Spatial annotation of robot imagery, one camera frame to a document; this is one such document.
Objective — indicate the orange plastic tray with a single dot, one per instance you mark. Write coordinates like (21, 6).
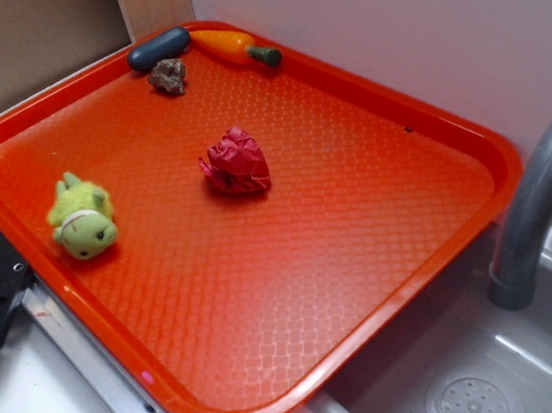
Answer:
(248, 303)

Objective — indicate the green plush frog toy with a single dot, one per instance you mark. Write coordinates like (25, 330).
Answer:
(82, 218)

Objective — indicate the grey toy sink basin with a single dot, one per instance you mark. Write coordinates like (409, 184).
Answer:
(452, 351)

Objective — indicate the brown rock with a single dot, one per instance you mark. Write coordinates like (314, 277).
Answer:
(168, 76)

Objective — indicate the dark grey capsule toy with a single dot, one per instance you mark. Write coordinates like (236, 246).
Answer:
(167, 45)

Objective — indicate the crumpled red paper ball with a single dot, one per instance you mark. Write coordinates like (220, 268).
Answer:
(236, 164)

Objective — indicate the orange toy carrot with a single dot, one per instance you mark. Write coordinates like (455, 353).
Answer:
(236, 47)

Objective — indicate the grey plastic faucet spout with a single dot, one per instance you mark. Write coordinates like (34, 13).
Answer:
(513, 269)

